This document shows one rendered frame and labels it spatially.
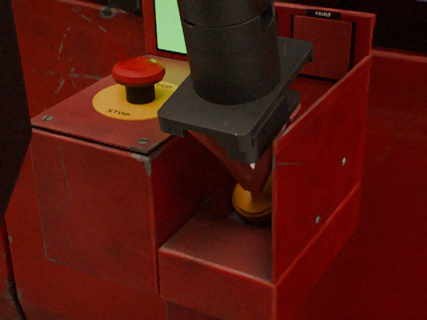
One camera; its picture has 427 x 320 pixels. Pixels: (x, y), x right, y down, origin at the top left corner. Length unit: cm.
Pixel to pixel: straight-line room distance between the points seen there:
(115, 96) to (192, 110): 13
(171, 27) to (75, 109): 12
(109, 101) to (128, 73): 3
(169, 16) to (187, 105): 18
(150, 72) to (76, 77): 36
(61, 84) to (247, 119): 50
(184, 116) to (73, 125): 11
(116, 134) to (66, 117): 5
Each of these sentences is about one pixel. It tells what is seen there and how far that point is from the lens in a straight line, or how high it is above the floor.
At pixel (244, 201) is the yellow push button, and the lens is 59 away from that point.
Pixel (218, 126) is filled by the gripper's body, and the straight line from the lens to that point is 48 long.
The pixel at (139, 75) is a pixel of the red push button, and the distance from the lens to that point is 59.
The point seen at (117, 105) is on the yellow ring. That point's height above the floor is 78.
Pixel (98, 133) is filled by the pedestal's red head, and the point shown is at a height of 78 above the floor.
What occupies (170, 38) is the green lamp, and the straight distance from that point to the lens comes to 68.
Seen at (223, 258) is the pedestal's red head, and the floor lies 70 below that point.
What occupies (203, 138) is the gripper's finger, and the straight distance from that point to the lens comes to 54.
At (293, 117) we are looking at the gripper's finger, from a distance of 53.
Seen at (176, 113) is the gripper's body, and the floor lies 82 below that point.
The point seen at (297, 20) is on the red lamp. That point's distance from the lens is 62.
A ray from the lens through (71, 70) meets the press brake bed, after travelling 95.
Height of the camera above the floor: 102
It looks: 28 degrees down
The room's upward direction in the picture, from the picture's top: 2 degrees counter-clockwise
